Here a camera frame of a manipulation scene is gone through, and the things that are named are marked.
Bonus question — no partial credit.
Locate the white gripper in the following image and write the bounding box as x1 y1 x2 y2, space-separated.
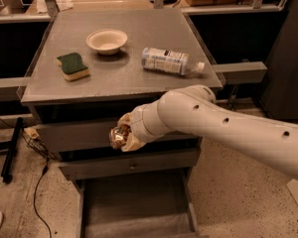
117 102 172 152

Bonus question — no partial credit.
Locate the crushed orange soda can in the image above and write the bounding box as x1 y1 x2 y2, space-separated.
109 124 131 149

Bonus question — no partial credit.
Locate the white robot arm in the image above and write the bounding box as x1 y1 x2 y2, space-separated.
117 85 298 179

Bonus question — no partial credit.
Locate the middle grey drawer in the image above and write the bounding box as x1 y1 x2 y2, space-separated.
59 149 199 180

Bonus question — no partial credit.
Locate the top grey drawer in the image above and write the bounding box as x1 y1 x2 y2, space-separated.
35 110 215 153

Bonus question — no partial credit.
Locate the grey drawer cabinet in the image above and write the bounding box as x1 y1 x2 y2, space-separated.
17 7 226 238

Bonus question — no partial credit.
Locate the bottom grey open drawer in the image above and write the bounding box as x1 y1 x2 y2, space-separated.
76 169 199 238

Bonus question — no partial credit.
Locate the plastic bottle with label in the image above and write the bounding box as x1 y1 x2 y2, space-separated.
141 48 206 76

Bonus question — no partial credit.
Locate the green and yellow sponge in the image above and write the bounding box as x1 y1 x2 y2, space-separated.
57 53 90 81

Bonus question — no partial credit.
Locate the white paper bowl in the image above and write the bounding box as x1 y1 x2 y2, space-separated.
86 29 128 56

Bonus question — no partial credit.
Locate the black metal bar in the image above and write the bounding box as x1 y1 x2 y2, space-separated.
1 117 23 183

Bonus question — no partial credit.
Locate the white crumpled cloth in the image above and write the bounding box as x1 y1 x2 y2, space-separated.
56 0 74 11

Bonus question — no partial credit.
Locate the black cable on floor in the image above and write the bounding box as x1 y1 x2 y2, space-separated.
33 164 54 238

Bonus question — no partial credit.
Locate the grey horizontal rail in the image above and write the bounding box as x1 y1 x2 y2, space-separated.
213 61 267 84

